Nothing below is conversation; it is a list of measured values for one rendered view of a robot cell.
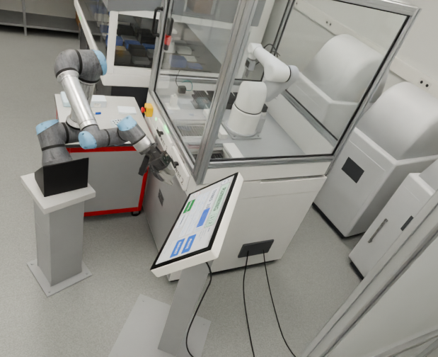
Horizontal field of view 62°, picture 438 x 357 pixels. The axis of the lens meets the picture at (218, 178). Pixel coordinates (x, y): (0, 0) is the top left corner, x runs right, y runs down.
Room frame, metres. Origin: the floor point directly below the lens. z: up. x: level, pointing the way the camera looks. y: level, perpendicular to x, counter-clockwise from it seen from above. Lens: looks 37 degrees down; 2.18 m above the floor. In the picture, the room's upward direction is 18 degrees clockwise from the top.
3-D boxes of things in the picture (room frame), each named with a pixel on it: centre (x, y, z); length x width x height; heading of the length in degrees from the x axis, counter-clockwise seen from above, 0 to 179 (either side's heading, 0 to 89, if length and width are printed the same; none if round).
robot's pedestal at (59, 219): (1.39, 0.81, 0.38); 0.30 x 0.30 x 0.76; 55
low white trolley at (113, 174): (2.14, 0.90, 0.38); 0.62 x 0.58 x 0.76; 35
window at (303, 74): (1.81, -0.28, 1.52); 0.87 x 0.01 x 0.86; 125
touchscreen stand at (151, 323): (1.16, 0.01, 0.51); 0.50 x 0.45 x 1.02; 87
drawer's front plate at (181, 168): (1.72, 0.24, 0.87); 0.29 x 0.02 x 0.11; 35
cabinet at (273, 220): (2.21, 0.00, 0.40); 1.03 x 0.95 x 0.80; 35
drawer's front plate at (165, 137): (1.98, 0.42, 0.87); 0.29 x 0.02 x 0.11; 35
